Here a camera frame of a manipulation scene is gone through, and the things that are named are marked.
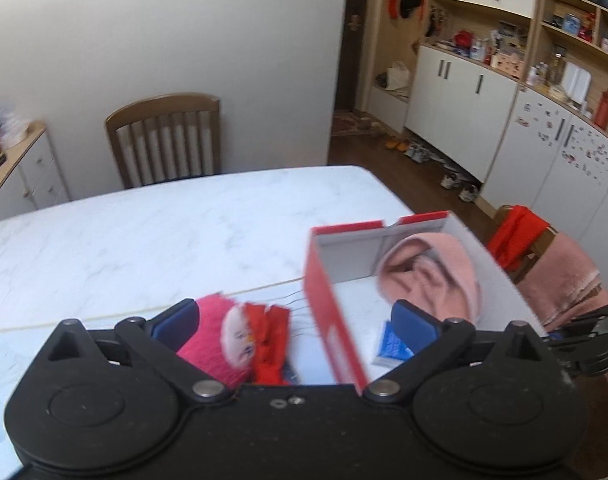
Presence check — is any blue tissue pack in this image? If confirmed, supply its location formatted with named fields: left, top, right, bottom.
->
left=372, top=321, right=415, bottom=368

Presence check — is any pink plush round toy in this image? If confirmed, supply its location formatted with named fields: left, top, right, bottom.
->
left=177, top=294, right=255, bottom=388

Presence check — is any pink fleece garment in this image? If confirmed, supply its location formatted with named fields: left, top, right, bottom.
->
left=375, top=232, right=482, bottom=323

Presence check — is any red white shoe box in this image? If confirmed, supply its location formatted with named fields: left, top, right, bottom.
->
left=304, top=211, right=546, bottom=390

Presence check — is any red knotted cloth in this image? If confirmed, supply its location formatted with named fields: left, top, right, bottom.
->
left=244, top=302, right=291, bottom=386

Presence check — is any pink towel on chair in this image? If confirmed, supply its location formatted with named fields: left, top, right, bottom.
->
left=517, top=233, right=608, bottom=332

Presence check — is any red cloth on chair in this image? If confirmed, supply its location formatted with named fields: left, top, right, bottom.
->
left=487, top=205, right=550, bottom=272

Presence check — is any wooden chair near right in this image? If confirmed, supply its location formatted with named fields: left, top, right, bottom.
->
left=487, top=205, right=558, bottom=283

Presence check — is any white low sideboard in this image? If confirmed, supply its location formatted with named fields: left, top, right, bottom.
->
left=0, top=120, right=71, bottom=221

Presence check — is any brown wooden chair far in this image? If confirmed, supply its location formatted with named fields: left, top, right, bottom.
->
left=104, top=93, right=223, bottom=190

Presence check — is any red thermos bottle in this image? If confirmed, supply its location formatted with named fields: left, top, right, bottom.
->
left=593, top=89, right=608, bottom=130

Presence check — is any white shopping bag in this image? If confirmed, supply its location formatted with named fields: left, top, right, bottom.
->
left=385, top=61, right=411, bottom=91

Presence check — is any white wall cabinet unit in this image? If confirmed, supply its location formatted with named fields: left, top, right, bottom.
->
left=363, top=0, right=608, bottom=290

